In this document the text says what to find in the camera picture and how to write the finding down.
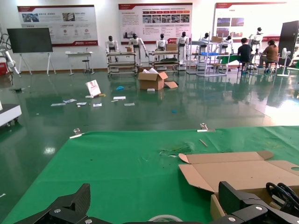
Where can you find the thin wooden stick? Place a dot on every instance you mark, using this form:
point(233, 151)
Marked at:
point(203, 142)

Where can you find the clear tape roll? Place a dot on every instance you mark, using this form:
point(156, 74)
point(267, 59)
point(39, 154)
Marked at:
point(164, 219)

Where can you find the small white table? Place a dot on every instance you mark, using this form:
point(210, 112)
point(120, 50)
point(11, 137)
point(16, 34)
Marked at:
point(79, 54)

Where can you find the seated person black shirt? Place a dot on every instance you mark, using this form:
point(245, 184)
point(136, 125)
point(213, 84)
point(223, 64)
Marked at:
point(244, 52)

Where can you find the white frame rack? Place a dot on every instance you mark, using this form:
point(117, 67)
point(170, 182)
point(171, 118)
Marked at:
point(211, 54)

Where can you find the black display on stand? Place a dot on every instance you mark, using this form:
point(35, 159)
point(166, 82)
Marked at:
point(29, 39)

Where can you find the green table cloth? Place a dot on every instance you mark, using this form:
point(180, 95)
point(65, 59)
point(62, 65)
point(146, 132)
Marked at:
point(116, 175)

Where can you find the white standing fan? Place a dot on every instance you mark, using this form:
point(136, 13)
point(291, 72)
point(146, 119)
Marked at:
point(286, 53)

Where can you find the black round stool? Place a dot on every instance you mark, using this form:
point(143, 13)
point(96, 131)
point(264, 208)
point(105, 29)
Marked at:
point(86, 61)

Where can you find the small blue scrap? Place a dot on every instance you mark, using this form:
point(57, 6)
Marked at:
point(174, 111)

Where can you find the red white wall poster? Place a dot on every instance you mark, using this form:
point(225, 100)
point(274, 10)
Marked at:
point(247, 16)
point(58, 23)
point(154, 21)

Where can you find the white paper sheet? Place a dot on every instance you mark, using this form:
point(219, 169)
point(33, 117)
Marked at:
point(97, 105)
point(81, 103)
point(119, 98)
point(69, 101)
point(58, 104)
point(129, 104)

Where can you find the white wheeled cart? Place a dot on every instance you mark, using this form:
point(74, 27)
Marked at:
point(9, 114)

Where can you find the large open cardboard carton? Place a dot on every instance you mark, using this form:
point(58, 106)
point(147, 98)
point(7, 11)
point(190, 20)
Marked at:
point(151, 80)

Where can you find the white humanoid robot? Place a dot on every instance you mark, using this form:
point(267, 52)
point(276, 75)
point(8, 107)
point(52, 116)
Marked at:
point(182, 40)
point(257, 36)
point(135, 43)
point(205, 38)
point(161, 43)
point(227, 43)
point(111, 45)

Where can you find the open cardboard mailer box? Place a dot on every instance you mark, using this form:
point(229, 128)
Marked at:
point(233, 172)

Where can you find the seated person brown shirt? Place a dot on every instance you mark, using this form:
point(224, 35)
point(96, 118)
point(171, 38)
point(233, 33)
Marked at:
point(271, 53)

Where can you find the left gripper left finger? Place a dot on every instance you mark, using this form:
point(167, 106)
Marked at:
point(70, 207)

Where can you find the crumpled blue item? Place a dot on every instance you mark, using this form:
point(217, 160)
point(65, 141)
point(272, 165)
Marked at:
point(120, 88)

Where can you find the metal work rack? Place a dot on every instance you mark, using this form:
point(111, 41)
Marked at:
point(163, 53)
point(121, 54)

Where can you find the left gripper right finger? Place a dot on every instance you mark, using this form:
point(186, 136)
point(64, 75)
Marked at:
point(245, 207)

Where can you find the white industrial robot arm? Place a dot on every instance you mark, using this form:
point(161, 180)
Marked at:
point(9, 60)

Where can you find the tall black panel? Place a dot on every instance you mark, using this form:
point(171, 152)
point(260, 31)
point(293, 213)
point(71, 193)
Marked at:
point(288, 39)

